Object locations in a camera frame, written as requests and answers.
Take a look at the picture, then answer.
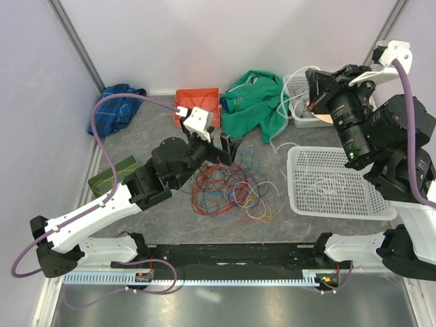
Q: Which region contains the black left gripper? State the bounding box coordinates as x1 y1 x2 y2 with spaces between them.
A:
174 126 242 189

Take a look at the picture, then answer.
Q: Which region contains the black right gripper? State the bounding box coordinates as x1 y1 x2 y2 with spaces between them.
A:
309 63 383 164

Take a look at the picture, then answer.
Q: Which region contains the white wire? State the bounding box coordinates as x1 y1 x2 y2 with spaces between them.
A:
270 65 321 154
294 175 371 207

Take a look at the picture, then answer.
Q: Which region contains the red wire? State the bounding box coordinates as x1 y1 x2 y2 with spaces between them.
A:
183 91 219 110

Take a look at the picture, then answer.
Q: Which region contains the yellow wire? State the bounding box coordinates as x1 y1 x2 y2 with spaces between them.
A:
93 166 137 193

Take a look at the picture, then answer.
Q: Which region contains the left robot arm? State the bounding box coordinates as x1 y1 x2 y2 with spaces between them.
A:
30 132 241 278

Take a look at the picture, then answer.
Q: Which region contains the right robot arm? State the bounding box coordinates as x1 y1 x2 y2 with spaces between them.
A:
305 63 435 281

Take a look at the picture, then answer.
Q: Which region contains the small white perforated basket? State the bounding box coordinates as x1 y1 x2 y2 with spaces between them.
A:
283 70 331 129

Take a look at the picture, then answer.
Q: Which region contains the grey cloth in basket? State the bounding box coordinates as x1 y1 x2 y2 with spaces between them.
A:
289 87 313 119

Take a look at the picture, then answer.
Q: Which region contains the beige bucket hat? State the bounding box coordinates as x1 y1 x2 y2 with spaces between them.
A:
315 114 333 124

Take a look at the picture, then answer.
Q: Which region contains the green jacket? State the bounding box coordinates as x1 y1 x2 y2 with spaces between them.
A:
220 70 290 144

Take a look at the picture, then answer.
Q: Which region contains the orange plastic tray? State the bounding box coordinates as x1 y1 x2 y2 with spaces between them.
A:
174 87 221 127

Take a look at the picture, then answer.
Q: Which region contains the large white perforated basket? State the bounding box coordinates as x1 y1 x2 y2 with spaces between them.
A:
287 146 397 221

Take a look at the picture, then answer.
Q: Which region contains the blue plaid cloth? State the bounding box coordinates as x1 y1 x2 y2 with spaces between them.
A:
95 84 146 137

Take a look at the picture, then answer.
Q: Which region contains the green plastic tray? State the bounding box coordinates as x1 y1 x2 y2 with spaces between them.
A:
88 155 140 198

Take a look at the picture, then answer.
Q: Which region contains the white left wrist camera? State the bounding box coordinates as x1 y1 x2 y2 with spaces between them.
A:
176 106 213 142

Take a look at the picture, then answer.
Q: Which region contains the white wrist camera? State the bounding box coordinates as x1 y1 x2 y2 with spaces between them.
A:
348 40 413 87
176 106 213 142

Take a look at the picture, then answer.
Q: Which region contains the tangled coloured wire pile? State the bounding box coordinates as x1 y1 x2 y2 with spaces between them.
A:
189 148 283 224

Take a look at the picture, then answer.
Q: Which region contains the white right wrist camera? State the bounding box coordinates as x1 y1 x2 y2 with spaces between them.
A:
348 40 413 87

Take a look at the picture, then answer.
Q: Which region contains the white wire in basket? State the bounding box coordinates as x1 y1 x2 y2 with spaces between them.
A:
294 175 371 207

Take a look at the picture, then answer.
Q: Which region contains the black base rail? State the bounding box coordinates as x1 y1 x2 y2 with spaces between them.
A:
110 242 386 281

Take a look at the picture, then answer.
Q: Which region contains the light blue cable duct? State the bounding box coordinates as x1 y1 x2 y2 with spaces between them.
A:
63 270 339 287

